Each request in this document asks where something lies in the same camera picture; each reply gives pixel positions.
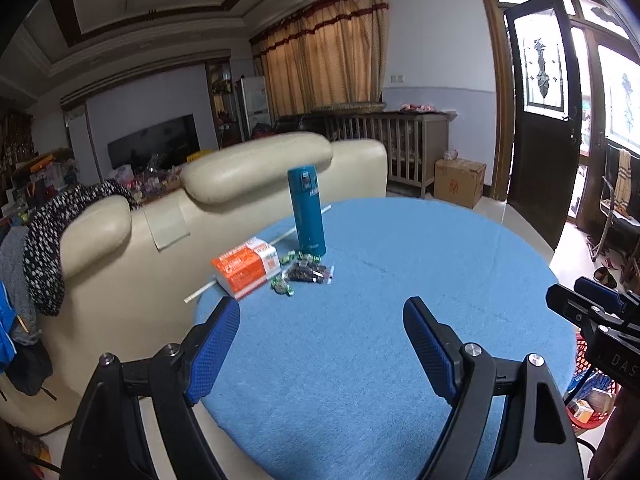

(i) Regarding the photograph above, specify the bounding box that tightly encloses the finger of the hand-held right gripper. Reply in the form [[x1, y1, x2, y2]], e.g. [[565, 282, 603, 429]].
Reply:
[[546, 284, 608, 331], [574, 276, 640, 321]]

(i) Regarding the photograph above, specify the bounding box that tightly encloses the tan curtain with red trim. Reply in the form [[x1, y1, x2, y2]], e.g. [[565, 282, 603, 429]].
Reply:
[[250, 0, 390, 121]]

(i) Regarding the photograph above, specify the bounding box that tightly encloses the pile of colourful packets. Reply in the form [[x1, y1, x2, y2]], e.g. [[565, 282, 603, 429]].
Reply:
[[107, 152, 221, 201]]

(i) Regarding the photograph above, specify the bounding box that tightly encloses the person's right forearm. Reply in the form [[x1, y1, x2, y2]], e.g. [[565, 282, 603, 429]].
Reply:
[[595, 385, 640, 480]]

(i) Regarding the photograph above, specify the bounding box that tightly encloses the paper sheet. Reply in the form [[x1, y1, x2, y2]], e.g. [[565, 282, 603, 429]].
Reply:
[[144, 205, 191, 251]]

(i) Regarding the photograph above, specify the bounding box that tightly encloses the dark door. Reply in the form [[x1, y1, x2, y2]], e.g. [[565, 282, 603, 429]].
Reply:
[[502, 0, 583, 251]]

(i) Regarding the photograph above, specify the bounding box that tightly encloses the long white stick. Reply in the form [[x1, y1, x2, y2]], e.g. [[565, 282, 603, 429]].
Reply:
[[184, 204, 333, 304]]

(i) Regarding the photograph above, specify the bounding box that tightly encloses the wooden slatted crib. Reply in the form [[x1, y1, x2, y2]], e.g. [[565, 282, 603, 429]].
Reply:
[[277, 110, 451, 200]]

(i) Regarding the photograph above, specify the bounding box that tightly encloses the woven tray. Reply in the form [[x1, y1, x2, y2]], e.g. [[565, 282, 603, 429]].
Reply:
[[310, 101, 388, 115]]

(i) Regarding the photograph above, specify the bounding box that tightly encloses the white refrigerator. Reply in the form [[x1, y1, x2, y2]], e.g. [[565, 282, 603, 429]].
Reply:
[[235, 75, 271, 143]]

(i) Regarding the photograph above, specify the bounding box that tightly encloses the small cardboard box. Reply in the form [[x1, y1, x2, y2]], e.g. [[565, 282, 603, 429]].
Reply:
[[434, 157, 487, 209]]

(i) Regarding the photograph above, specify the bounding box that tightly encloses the cream leather sofa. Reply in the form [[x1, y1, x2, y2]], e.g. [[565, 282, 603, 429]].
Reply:
[[0, 132, 388, 436]]

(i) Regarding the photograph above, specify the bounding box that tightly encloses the teal thermos bottle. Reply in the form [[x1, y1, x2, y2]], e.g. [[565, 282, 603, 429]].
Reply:
[[287, 165, 327, 257]]

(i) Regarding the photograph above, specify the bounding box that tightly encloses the dark bag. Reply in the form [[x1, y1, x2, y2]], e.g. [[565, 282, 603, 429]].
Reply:
[[10, 342, 53, 396]]

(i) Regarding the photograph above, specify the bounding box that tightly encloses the blue jacket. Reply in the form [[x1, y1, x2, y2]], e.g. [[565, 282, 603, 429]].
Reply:
[[0, 280, 18, 376]]

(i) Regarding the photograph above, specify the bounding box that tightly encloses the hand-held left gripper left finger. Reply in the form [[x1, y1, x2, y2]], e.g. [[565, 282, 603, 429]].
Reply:
[[60, 296, 242, 480]]

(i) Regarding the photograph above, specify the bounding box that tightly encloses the red plastic mesh basket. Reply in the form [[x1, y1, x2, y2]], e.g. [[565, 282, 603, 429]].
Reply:
[[562, 330, 626, 431]]

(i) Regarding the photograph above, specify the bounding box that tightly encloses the pile of green wrapped candies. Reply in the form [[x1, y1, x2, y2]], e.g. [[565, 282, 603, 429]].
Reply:
[[270, 250, 323, 297]]

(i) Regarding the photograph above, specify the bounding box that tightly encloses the dark display cabinet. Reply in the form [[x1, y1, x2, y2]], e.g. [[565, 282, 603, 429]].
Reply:
[[207, 60, 246, 148]]

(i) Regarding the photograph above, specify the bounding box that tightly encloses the black white spotted cloth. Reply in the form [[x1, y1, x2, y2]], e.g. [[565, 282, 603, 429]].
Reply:
[[22, 180, 138, 317]]

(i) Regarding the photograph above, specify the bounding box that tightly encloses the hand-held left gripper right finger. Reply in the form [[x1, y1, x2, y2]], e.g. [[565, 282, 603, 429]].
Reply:
[[403, 296, 583, 480]]

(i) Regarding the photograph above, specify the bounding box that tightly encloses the black flat television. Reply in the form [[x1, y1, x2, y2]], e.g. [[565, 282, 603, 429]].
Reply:
[[107, 114, 199, 170]]

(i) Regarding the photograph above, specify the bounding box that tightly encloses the black metal chair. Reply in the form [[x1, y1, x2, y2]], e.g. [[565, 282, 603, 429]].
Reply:
[[585, 142, 640, 263]]

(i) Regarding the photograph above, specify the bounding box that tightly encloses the orange and white carton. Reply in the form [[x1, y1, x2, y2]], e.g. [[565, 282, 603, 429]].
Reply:
[[211, 236, 278, 301]]

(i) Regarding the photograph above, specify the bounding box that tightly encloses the clear packet of dark snacks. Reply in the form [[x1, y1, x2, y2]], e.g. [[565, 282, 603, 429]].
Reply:
[[285, 260, 336, 286]]

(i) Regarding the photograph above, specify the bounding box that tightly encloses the blue terry table cloth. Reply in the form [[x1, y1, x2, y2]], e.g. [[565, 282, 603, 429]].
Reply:
[[192, 197, 578, 480]]

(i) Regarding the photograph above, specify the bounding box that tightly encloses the large white orange box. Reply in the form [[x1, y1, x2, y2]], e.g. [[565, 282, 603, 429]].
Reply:
[[570, 400, 598, 423]]

